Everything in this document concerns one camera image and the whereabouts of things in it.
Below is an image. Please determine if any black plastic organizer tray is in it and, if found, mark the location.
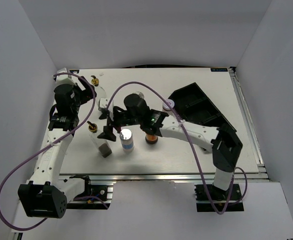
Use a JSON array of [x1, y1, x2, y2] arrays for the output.
[[168, 82, 236, 131]]

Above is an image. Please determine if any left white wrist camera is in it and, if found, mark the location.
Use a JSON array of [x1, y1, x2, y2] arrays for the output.
[[53, 67, 76, 87]]

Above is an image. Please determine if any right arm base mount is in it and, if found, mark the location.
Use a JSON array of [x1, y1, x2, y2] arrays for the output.
[[194, 184, 245, 213]]

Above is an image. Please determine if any red-lid dark sauce jar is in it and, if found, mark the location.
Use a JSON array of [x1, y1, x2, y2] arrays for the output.
[[145, 134, 158, 145]]

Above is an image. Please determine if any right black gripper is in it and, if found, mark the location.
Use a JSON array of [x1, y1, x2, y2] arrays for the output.
[[97, 108, 142, 142]]

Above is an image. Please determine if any clear silver-lid spice jar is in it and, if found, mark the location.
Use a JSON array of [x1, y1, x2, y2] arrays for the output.
[[134, 91, 145, 99]]

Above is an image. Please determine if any small white-lid sauce jar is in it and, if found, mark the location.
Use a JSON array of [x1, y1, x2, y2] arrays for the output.
[[162, 99, 175, 115]]

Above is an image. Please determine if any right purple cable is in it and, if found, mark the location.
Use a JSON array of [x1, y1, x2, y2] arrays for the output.
[[105, 81, 249, 216]]

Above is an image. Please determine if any aluminium table frame rail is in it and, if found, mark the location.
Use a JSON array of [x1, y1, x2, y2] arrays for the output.
[[60, 67, 269, 182]]

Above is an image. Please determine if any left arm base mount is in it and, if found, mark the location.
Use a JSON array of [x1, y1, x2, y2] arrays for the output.
[[58, 175, 114, 210]]

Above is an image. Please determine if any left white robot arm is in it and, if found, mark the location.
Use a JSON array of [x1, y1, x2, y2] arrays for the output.
[[17, 76, 96, 219]]

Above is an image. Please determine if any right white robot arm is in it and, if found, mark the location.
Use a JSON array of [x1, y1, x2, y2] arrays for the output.
[[98, 93, 243, 200]]

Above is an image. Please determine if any blue-label silver-lid shaker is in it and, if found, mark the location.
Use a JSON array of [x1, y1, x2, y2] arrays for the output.
[[119, 128, 134, 152]]

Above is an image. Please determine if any blue table logo sticker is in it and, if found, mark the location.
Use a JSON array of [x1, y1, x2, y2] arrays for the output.
[[210, 67, 229, 73]]

